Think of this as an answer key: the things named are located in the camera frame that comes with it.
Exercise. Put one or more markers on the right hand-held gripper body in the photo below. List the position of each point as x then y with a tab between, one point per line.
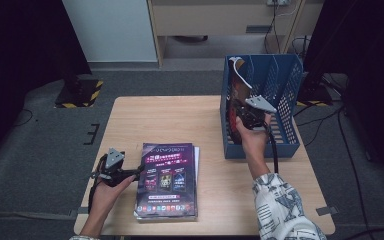
260	105

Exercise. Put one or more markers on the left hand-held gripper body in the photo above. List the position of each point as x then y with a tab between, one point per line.
114	160

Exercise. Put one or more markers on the dark red cover magazine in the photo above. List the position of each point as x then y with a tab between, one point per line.
238	83

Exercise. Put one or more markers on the purple cover magazine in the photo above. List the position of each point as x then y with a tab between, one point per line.
166	180

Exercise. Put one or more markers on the blue file rack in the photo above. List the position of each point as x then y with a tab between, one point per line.
260	151

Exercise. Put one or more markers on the person's left hand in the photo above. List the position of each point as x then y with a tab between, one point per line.
105	198

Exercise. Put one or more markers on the person's right hand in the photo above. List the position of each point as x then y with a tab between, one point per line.
255	143

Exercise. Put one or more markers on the black floor tape mark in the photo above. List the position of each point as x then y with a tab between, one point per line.
92	134

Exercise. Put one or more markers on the grey tape strip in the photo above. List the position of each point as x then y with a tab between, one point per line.
81	210
326	210

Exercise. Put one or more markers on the light wood desk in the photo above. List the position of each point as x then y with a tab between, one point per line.
213	16

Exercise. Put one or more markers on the white power strip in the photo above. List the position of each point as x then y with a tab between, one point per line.
278	2

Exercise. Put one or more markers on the black curtain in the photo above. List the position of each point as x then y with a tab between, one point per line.
373	50
20	50

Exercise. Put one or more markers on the white cabinet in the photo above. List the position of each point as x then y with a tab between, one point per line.
110	30

